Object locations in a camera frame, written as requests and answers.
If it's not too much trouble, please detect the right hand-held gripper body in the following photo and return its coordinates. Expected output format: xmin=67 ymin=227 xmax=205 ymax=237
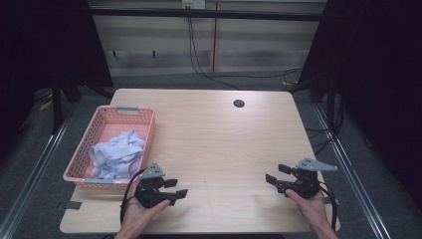
xmin=275 ymin=157 xmax=338 ymax=200

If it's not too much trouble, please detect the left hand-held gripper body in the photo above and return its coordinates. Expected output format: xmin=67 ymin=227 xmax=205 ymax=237
xmin=133 ymin=162 xmax=175 ymax=209

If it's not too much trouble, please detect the white patterned towel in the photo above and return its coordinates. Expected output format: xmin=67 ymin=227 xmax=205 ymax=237
xmin=89 ymin=129 xmax=146 ymax=181

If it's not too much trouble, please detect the pink perforated plastic basket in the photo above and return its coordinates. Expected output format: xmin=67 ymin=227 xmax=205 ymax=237
xmin=63 ymin=105 xmax=157 ymax=191

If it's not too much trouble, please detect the person's left hand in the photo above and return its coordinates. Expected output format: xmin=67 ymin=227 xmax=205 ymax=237
xmin=122 ymin=182 xmax=172 ymax=233

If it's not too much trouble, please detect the person's right hand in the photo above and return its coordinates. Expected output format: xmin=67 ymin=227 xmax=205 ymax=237
xmin=286 ymin=188 xmax=332 ymax=232

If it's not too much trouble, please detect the black tape strip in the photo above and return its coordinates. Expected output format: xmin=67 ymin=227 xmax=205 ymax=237
xmin=56 ymin=199 xmax=83 ymax=212

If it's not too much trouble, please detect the black metal stand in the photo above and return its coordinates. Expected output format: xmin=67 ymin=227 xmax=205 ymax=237
xmin=288 ymin=74 xmax=336 ymax=131
xmin=49 ymin=74 xmax=115 ymax=135

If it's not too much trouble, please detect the yellow floor item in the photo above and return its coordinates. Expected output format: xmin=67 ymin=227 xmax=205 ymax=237
xmin=39 ymin=99 xmax=54 ymax=113

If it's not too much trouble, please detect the dark curtain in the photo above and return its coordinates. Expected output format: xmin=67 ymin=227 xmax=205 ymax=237
xmin=0 ymin=0 xmax=113 ymax=160
xmin=298 ymin=0 xmax=422 ymax=200

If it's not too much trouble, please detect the black horizontal metal bar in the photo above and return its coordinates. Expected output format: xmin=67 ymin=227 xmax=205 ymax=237
xmin=89 ymin=8 xmax=327 ymax=22

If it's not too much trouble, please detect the left hand-held gripper black cable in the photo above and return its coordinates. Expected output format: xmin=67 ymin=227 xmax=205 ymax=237
xmin=119 ymin=167 xmax=148 ymax=225

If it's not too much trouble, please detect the hand-held gripper black cable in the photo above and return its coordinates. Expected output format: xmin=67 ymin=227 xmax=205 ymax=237
xmin=119 ymin=167 xmax=148 ymax=225
xmin=317 ymin=182 xmax=338 ymax=232

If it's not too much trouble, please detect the right hand-held gripper black cable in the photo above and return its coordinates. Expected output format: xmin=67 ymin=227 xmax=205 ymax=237
xmin=317 ymin=182 xmax=338 ymax=232

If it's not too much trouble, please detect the metal floor rail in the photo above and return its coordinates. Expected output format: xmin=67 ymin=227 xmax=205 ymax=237
xmin=0 ymin=99 xmax=80 ymax=239
xmin=313 ymin=104 xmax=393 ymax=239

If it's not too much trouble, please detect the black hanging wall cable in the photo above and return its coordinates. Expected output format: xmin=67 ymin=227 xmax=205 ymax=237
xmin=187 ymin=8 xmax=241 ymax=91

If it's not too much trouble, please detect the white wall socket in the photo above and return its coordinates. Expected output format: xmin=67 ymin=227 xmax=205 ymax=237
xmin=181 ymin=0 xmax=207 ymax=10

